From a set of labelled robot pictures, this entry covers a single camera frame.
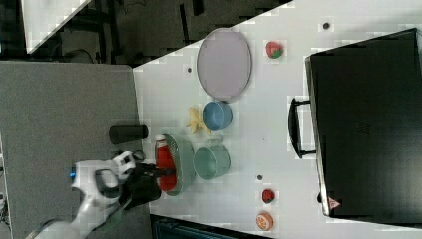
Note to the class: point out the large grey round plate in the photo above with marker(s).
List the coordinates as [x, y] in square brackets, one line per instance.
[224, 64]

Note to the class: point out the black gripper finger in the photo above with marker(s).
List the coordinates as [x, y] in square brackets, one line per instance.
[160, 172]

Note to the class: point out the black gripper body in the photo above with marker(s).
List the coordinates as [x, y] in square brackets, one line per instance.
[142, 178]

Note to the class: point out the dark red strawberry toy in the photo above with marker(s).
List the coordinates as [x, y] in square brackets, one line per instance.
[267, 196]

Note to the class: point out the white side table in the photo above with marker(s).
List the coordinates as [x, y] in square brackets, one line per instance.
[43, 18]

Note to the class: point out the blue bowl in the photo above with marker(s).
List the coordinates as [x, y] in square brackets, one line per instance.
[217, 115]

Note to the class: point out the pink strawberry toy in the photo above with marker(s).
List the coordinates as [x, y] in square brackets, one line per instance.
[274, 50]

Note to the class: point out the black cylinder mount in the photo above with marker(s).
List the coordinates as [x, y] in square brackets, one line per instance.
[127, 133]

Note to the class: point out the green oval strainer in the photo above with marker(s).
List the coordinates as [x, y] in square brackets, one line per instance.
[183, 153]

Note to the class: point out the black silver toaster oven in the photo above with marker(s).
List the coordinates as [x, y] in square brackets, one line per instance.
[365, 101]

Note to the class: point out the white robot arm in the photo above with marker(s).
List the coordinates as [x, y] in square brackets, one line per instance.
[108, 188]

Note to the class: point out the peeled yellow banana toy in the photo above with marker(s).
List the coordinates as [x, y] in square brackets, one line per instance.
[197, 122]

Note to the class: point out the red ketchup bottle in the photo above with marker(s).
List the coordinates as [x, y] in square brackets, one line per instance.
[165, 161]

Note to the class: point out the orange slice toy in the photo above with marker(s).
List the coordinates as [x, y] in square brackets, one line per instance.
[264, 221]

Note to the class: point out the green mug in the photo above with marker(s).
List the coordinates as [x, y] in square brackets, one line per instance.
[212, 160]

